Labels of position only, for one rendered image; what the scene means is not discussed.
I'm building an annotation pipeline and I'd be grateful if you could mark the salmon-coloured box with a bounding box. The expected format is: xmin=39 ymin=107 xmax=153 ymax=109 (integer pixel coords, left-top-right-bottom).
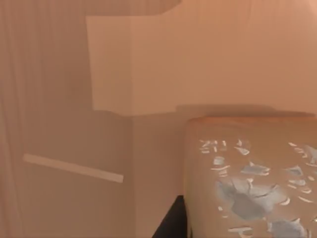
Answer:
xmin=0 ymin=0 xmax=317 ymax=238

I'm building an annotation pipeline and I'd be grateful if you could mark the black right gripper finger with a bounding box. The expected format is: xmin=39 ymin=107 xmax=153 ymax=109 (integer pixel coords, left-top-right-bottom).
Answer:
xmin=151 ymin=195 xmax=191 ymax=238

